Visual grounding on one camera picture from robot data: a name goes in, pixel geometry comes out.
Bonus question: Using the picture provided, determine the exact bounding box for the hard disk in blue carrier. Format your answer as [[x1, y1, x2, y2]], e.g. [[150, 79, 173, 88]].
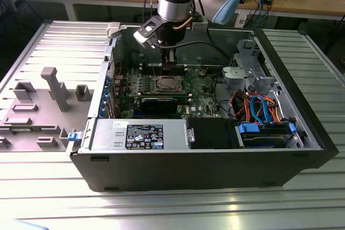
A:
[[237, 122, 297, 149]]

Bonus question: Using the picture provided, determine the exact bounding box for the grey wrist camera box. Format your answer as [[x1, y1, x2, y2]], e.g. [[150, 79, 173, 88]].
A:
[[191, 19, 209, 30]]

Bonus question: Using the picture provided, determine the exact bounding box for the pale grey case clip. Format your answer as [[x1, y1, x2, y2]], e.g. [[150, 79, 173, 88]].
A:
[[106, 22, 121, 38]]

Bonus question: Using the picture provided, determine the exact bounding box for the CPU socket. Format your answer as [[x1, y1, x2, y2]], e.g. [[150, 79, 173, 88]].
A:
[[151, 74, 188, 93]]

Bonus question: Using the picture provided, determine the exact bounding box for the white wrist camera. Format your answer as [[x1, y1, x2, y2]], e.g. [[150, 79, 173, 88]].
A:
[[133, 16, 165, 50]]

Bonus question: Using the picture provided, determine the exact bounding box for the silver metal drive cage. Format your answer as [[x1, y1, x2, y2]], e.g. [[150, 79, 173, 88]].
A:
[[230, 38, 278, 99]]

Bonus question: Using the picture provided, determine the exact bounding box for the black graphics card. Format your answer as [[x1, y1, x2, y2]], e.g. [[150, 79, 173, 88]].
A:
[[140, 95, 178, 115]]

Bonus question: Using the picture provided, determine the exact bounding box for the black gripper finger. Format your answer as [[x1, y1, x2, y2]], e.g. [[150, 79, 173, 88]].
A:
[[161, 46, 179, 76]]

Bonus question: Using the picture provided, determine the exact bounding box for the black plastic cover box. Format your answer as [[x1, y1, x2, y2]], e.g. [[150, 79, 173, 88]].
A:
[[187, 118, 240, 150]]

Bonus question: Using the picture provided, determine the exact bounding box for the black PC case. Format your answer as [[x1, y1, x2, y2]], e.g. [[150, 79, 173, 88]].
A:
[[64, 21, 340, 193]]

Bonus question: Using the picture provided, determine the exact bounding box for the blue flat wire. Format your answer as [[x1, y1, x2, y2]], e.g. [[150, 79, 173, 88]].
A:
[[249, 94, 264, 123], [258, 96, 273, 125]]

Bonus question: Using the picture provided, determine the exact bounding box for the grey parts rack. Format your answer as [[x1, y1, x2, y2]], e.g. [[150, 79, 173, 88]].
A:
[[0, 67, 95, 152]]

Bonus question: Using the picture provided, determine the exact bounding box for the black camera cable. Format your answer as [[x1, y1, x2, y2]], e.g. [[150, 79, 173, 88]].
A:
[[160, 40, 235, 61]]

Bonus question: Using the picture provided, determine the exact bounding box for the black empty RAM slot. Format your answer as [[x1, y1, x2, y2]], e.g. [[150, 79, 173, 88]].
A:
[[141, 69, 187, 76], [141, 64, 187, 71]]

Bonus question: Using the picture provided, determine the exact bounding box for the long RAM stick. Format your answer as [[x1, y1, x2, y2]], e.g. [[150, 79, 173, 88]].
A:
[[121, 90, 190, 100]]

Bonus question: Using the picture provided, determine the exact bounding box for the orange wire bundle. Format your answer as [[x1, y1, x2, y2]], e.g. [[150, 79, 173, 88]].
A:
[[230, 89, 286, 123]]

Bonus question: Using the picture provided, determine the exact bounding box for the green motherboard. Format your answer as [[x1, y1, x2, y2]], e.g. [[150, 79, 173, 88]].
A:
[[106, 62, 224, 119]]

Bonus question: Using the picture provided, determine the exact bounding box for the metal socket cover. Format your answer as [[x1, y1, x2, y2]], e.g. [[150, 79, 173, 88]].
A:
[[154, 75, 187, 93]]

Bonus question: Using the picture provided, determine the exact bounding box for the silver power supply unit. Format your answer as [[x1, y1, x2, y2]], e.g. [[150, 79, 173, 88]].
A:
[[90, 118, 189, 152]]

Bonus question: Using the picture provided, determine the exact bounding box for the silver CPU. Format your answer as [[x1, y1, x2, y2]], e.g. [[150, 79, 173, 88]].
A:
[[160, 77, 181, 91]]

